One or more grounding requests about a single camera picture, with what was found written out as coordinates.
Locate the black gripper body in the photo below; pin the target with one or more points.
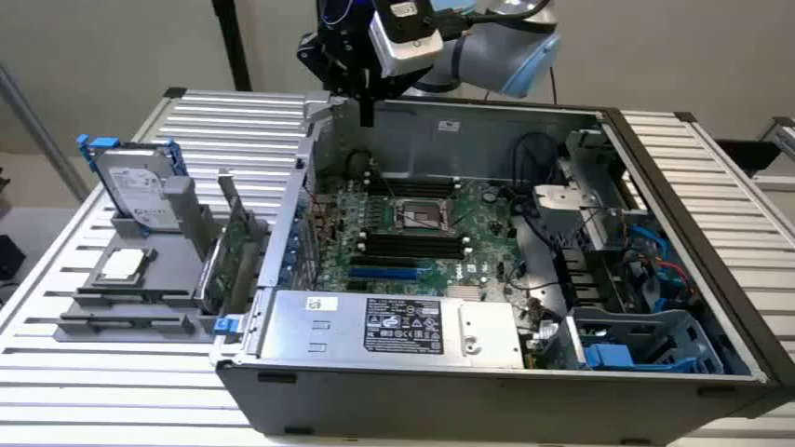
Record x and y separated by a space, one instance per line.
344 28

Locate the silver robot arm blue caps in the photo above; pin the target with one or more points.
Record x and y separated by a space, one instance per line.
496 51

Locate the black RAM slot bank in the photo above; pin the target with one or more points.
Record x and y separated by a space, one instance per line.
412 186
412 244

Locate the white case sticker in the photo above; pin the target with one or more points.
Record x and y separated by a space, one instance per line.
447 125

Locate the black pole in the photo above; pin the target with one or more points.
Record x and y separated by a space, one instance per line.
232 42

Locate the black table corner cap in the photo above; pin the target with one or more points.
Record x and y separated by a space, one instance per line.
686 117
175 92

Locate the CPU socket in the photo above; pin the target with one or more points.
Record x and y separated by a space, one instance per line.
422 214

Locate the green motherboard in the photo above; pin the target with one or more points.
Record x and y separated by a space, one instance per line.
491 233

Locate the black expansion slot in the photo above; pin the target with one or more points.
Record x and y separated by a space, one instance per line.
382 261

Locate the silver hard disk blue caddy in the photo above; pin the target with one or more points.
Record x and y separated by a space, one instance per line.
133 186

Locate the blue expansion slot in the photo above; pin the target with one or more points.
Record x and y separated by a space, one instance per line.
382 272

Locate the green graphics card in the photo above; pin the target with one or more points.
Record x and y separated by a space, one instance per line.
236 251

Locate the silver chipset heatsink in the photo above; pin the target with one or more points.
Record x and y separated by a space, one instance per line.
466 293

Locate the grey parts rack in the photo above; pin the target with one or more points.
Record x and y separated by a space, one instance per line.
167 261

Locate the white power supply sticker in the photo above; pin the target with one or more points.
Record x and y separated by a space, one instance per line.
322 304

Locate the black power supply label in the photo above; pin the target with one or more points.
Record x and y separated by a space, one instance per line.
403 326

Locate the silver CPU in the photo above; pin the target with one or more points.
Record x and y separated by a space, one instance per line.
125 264

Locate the silver power supply unit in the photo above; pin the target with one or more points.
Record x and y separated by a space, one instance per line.
348 335

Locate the blue case latch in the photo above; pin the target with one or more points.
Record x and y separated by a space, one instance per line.
224 326

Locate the neighbouring aluminium table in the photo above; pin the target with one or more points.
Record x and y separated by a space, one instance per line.
776 139

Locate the black box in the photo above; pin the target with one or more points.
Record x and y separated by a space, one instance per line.
9 258

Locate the grey disk bay cage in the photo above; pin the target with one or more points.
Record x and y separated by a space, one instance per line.
658 326

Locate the blue disk bay latch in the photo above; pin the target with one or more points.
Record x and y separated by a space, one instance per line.
611 357

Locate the open black PC case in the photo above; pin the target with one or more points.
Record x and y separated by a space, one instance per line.
435 405

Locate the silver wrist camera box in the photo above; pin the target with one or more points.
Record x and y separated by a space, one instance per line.
403 42

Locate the silver metal drive bracket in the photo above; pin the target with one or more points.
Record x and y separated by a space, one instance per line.
578 195

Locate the aluminium frame bar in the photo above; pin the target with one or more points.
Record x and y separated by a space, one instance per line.
31 121

